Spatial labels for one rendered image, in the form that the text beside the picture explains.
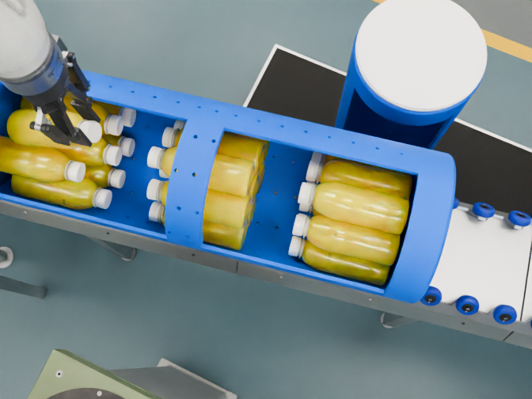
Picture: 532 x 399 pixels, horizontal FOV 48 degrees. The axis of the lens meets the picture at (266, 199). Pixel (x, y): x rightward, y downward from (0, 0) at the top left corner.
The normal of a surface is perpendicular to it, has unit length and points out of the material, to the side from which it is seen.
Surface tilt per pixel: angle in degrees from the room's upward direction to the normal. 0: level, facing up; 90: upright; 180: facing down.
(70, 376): 1
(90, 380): 1
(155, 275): 0
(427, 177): 21
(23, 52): 91
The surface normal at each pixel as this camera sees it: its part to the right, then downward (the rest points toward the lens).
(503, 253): -0.03, -0.25
